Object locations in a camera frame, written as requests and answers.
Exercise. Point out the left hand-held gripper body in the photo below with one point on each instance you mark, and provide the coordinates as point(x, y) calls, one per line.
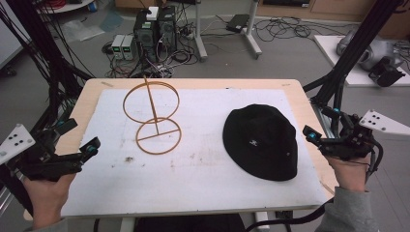
point(42, 162)

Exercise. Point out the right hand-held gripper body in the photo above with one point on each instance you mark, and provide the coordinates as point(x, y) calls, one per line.
point(349, 141)

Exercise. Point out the black bucket hat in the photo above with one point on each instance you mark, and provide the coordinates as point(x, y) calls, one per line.
point(257, 141)

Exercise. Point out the person's right hand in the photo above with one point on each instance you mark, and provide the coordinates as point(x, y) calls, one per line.
point(349, 174)

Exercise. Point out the person's left hand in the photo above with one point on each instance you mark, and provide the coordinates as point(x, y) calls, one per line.
point(46, 199)

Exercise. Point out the white platform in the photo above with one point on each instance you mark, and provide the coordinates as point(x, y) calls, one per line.
point(332, 54)

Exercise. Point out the black device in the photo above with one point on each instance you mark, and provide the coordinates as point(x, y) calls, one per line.
point(385, 72)

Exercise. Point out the grey robot shell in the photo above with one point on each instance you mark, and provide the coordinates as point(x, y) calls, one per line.
point(375, 50)

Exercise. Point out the grey bench power supply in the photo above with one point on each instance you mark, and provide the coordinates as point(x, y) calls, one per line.
point(117, 46)
point(128, 47)

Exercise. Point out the clear plastic sheet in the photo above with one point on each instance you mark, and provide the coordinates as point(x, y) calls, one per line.
point(80, 30)

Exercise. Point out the white table leg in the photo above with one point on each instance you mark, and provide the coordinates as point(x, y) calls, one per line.
point(200, 35)
point(253, 35)

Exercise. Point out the white table mat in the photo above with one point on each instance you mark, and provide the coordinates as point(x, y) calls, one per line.
point(199, 180)

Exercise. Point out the black computer tower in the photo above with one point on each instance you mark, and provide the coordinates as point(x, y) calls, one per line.
point(167, 30)
point(145, 38)

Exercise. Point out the round white table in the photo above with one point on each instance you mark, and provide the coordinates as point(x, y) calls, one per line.
point(67, 7)

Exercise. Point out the blue tape roll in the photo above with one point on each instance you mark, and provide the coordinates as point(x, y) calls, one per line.
point(92, 6)

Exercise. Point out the black flat box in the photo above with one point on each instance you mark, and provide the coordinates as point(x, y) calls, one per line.
point(238, 22)

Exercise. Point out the white box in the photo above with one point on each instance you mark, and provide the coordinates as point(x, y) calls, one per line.
point(152, 13)

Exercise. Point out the aluminium rail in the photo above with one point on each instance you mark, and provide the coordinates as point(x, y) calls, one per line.
point(324, 119)

